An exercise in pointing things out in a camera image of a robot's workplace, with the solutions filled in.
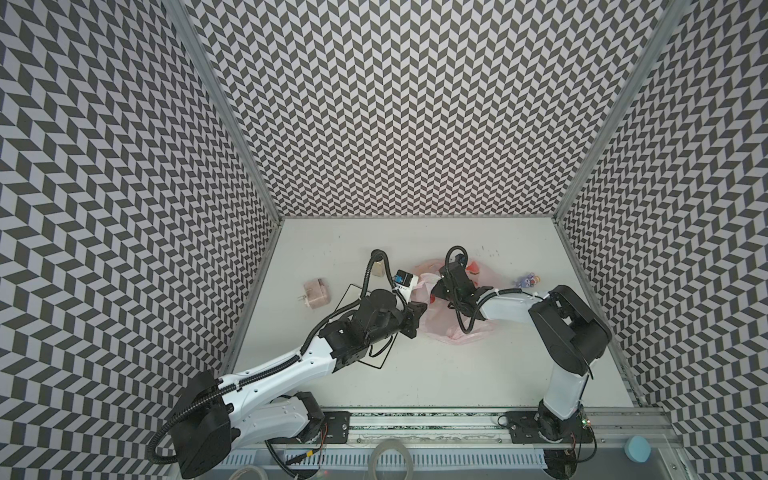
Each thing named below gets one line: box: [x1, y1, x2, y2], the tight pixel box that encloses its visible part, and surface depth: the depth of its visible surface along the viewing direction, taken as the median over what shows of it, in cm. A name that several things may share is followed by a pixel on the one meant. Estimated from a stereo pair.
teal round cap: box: [624, 435, 652, 463], surface depth 71 cm
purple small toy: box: [513, 272, 541, 288], surface depth 98 cm
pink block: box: [297, 278, 330, 309], surface depth 93 cm
